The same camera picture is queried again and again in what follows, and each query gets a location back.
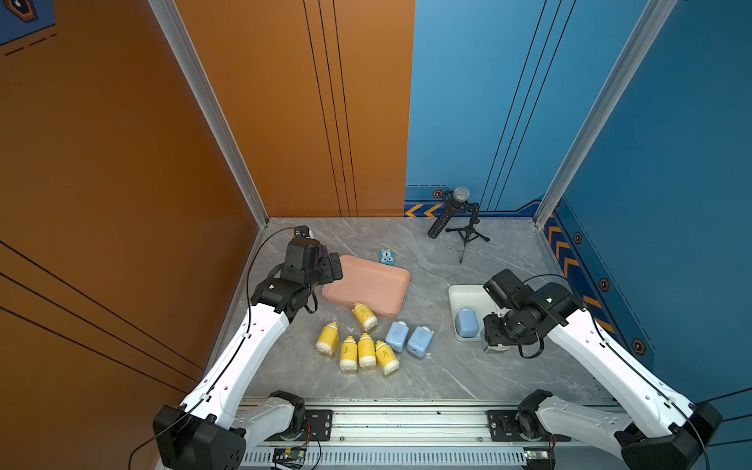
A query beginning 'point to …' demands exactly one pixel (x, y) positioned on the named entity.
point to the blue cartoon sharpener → (387, 257)
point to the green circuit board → (290, 456)
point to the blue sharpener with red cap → (499, 348)
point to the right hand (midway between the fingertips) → (493, 336)
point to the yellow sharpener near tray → (366, 318)
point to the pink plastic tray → (378, 287)
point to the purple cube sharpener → (325, 251)
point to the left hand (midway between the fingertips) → (323, 258)
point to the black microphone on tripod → (454, 202)
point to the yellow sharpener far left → (328, 339)
